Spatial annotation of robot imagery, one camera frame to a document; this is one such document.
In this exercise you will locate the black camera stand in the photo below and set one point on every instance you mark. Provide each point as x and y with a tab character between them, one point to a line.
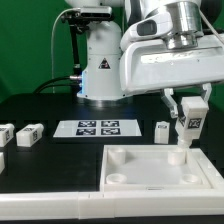
75	43

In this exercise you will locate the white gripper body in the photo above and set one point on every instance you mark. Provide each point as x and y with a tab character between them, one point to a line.
164	51

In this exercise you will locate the white part left edge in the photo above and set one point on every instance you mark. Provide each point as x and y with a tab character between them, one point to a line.
2	163

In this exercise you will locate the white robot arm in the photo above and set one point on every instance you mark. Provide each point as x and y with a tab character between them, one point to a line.
101	77

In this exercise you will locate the camera on stand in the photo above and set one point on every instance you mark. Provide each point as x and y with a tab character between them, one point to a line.
100	12

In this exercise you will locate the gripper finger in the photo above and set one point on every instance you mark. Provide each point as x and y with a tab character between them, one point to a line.
206	91
167	98

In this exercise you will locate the white square tabletop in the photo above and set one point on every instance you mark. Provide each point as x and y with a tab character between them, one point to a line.
150	167

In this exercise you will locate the white sheet with markers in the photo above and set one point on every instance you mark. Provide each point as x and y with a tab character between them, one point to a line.
97	128

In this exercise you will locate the white L-shaped fence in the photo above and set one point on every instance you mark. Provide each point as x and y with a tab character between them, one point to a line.
114	204

